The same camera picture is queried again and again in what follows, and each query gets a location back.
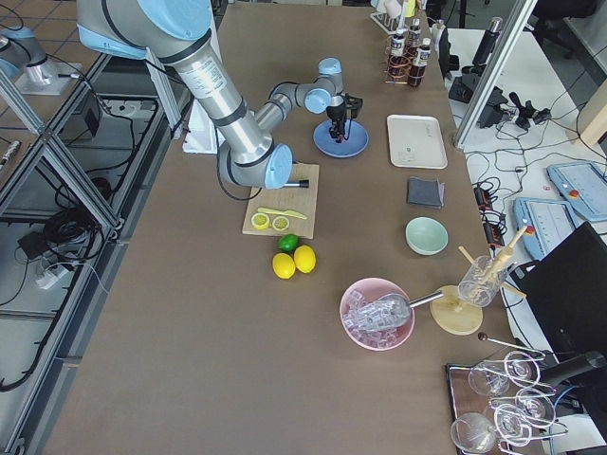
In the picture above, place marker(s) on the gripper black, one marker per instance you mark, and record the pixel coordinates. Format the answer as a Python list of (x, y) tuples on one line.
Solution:
[(336, 113)]

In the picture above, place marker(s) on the blue plate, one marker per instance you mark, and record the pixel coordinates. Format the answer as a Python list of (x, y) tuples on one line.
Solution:
[(354, 142)]

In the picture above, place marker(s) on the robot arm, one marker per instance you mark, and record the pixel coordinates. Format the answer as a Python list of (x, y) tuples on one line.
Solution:
[(179, 33)]

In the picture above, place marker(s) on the steel muddler black tip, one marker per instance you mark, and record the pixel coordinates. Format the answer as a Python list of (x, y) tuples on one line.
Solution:
[(304, 183)]

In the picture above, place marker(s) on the cream rabbit tray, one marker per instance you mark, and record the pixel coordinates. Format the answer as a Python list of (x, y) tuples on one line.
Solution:
[(416, 142)]

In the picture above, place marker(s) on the wooden cutting board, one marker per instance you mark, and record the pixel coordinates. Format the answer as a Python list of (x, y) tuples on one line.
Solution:
[(297, 204)]

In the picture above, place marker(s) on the top tea bottle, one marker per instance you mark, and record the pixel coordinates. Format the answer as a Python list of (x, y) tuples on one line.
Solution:
[(397, 59)]

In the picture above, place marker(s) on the tea bottle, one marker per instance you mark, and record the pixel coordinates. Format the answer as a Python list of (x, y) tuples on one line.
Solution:
[(397, 59), (414, 37), (419, 63)]

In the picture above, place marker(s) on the lower left tea bottle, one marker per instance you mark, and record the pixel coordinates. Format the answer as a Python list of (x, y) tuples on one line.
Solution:
[(419, 63)]

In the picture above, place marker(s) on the yellow plastic knife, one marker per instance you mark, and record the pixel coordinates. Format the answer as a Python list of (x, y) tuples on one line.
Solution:
[(287, 212)]

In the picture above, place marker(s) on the lemon slice on board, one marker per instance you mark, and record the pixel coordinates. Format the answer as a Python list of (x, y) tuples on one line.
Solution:
[(280, 223)]

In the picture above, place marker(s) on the grey folded cloth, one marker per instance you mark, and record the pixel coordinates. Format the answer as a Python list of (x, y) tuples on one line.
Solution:
[(425, 193)]

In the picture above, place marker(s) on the coloured cup rack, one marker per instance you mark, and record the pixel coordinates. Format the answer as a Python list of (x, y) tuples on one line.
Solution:
[(390, 15)]

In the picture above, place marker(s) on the lower right tea bottle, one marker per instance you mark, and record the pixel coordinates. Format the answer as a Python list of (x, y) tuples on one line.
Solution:
[(414, 37)]

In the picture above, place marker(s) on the lemon half on board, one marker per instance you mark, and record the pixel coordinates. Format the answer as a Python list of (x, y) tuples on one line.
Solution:
[(260, 221)]

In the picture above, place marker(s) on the green lime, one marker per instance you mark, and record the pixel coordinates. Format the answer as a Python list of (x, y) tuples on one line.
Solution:
[(288, 243)]

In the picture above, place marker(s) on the yellow lemon upper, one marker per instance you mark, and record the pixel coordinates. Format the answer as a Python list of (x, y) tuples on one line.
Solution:
[(305, 259)]

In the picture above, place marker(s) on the yellow lemon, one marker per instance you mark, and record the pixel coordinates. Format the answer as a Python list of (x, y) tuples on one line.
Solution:
[(305, 259), (283, 266)]

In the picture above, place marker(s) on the green bowl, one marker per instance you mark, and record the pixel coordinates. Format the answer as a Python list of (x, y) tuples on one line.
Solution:
[(426, 236)]

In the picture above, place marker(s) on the yellow lemon lower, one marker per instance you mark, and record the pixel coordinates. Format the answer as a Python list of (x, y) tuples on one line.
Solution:
[(283, 266)]

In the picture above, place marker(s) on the pink bowl with ice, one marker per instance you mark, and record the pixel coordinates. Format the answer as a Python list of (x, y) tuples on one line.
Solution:
[(354, 315)]

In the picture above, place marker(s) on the metal ice scoop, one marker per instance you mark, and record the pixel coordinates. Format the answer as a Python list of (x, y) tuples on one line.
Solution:
[(403, 303)]

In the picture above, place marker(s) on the clear glass mug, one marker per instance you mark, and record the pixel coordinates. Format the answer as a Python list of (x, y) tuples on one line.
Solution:
[(478, 287)]

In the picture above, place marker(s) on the wooden cup stand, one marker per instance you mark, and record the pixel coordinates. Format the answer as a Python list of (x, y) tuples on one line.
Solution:
[(460, 318)]

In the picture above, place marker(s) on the teach pendant near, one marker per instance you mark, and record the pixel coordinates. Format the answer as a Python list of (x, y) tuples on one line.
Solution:
[(552, 221)]

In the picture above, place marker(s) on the teach pendant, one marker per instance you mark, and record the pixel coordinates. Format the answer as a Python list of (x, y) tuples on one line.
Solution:
[(552, 221), (583, 185)]

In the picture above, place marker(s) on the teach pendant far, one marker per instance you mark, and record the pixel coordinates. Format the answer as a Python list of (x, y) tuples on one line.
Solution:
[(583, 185)]

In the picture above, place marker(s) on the black monitor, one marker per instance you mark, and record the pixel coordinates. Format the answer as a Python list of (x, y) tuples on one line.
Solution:
[(566, 291)]

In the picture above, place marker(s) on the wine glass rack tray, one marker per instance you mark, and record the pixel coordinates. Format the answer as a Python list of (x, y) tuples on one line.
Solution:
[(501, 405)]

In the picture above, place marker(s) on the copper wire bottle rack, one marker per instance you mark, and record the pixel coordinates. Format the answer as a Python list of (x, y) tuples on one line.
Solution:
[(402, 79)]

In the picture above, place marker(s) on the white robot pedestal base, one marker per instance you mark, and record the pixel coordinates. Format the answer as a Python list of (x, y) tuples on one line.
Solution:
[(200, 137)]

